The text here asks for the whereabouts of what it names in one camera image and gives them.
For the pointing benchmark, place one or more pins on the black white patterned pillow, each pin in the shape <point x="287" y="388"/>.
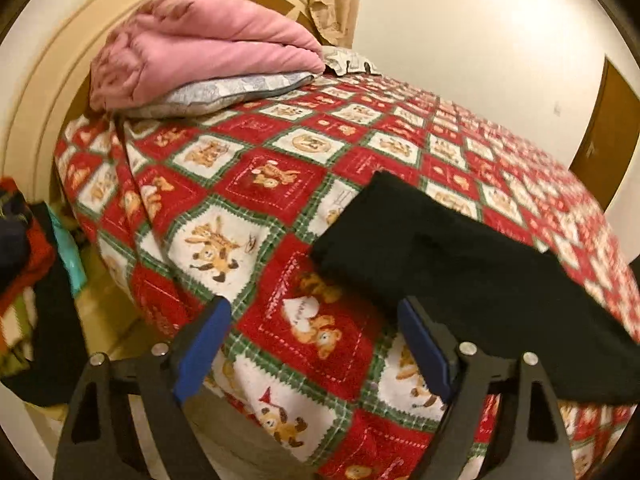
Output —
<point x="347" y="59"/>

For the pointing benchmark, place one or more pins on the cream round headboard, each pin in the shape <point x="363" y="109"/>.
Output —
<point x="75" y="30"/>

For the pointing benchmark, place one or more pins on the beige patterned curtain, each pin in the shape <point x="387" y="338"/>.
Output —
<point x="332" y="0"/>

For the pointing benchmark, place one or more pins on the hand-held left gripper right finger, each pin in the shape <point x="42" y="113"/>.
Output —
<point x="425" y="352"/>

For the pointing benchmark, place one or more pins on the brown wooden door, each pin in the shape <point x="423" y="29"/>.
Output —
<point x="605" y="130"/>

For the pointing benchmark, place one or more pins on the pile of colourful clothes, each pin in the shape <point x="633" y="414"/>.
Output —
<point x="35" y="290"/>

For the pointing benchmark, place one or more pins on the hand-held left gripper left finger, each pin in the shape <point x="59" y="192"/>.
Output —
<point x="204" y="347"/>

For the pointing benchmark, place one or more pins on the grey white pillow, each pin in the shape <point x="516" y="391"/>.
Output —
<point x="220" y="92"/>

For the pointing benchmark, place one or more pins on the red bear printed blanket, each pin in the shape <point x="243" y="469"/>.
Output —
<point x="280" y="210"/>

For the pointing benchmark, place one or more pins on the black pants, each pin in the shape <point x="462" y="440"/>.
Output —
<point x="450" y="270"/>

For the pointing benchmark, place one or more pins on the pink folded blanket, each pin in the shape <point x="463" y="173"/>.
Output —
<point x="200" y="45"/>

